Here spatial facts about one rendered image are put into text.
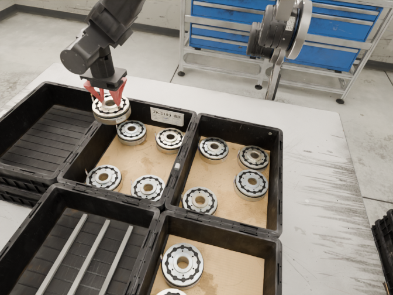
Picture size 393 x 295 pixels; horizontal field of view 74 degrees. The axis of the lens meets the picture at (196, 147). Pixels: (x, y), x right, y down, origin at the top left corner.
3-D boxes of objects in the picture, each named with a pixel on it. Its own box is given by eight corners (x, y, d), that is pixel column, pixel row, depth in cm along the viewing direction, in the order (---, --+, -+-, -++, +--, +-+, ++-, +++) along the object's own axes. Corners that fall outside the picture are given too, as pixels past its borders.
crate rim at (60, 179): (119, 100, 98) (118, 95, 96) (197, 116, 94) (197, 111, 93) (56, 186, 71) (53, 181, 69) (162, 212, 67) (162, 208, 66)
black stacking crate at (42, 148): (54, 105, 108) (45, 81, 99) (122, 120, 105) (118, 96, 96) (-22, 181, 81) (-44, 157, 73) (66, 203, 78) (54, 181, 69)
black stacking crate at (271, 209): (196, 136, 101) (198, 113, 93) (272, 152, 98) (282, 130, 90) (164, 229, 74) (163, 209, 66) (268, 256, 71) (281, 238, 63)
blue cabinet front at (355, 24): (270, 58, 250) (289, -6, 210) (348, 71, 244) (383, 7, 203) (270, 60, 248) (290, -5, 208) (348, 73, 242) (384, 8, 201)
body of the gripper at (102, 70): (117, 89, 65) (111, 62, 59) (79, 81, 66) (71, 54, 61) (128, 75, 69) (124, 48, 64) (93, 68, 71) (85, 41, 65)
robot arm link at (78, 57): (136, 28, 58) (104, -4, 54) (114, 54, 50) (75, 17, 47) (109, 59, 65) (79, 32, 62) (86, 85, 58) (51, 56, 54)
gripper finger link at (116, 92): (120, 114, 71) (114, 85, 64) (96, 109, 72) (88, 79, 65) (131, 99, 75) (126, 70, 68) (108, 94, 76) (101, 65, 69)
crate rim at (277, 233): (197, 116, 94) (197, 111, 93) (281, 133, 91) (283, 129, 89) (162, 212, 67) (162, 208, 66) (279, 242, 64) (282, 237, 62)
